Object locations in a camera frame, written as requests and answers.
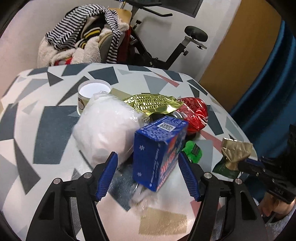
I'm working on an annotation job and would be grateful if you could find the striped black white shirt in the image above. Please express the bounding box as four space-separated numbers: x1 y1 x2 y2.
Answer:
45 4 107 50

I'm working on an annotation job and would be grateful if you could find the white paper cup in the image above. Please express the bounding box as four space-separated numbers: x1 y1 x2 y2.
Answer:
77 79 111 115

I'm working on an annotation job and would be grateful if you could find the cream fleece garment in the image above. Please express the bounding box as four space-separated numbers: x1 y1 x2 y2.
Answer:
37 24 113 68

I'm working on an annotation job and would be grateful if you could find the gold and green wrapper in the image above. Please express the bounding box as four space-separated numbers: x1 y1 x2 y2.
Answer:
212 138 253 179

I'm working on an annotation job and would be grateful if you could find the dark window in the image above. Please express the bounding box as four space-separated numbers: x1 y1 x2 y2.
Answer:
126 0 203 17

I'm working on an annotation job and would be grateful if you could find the green plastic wrapper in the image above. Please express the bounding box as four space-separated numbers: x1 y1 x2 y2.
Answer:
183 141 202 164

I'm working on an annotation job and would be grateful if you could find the blue cardboard box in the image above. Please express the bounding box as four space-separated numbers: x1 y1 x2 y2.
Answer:
132 115 189 192

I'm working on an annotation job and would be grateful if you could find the crushed red soda can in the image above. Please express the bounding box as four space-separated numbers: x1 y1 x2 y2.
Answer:
175 97 209 135

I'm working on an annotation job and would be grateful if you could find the gold foil snack bag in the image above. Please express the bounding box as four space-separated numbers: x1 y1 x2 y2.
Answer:
110 88 184 116

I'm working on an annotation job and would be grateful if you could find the white stuffing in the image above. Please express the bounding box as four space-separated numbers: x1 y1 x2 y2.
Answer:
72 92 149 167

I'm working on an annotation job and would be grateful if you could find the right hand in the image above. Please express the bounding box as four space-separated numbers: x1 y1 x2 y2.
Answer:
258 192 295 218

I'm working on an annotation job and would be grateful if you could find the chair with wooden back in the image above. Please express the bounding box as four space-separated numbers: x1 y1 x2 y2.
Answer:
98 5 132 64

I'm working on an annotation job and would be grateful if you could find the blue curtain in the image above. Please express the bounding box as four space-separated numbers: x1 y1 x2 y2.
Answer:
230 21 295 157

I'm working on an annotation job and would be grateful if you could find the black exercise bike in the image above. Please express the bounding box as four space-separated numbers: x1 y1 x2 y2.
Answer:
120 1 208 70

